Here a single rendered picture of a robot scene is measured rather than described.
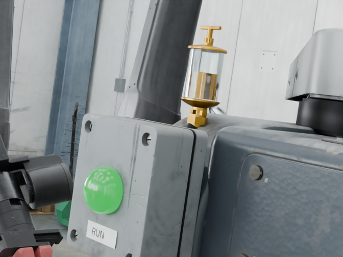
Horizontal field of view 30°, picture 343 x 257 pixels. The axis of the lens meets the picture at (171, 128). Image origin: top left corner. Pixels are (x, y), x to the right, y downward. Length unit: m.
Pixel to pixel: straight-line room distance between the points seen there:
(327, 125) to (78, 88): 8.58
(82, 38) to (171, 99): 8.33
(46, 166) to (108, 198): 0.56
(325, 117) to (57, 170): 0.53
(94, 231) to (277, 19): 6.64
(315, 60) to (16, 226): 0.51
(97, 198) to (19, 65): 8.66
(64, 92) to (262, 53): 3.39
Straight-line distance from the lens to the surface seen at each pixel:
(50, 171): 0.94
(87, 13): 9.07
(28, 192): 0.93
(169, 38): 0.73
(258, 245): 0.39
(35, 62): 9.17
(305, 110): 0.50
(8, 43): 1.08
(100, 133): 0.41
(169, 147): 0.38
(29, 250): 0.86
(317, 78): 0.50
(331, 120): 0.49
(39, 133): 9.30
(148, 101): 0.68
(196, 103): 0.45
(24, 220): 0.89
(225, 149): 0.40
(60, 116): 9.34
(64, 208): 6.02
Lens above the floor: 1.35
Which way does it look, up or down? 3 degrees down
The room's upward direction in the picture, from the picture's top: 8 degrees clockwise
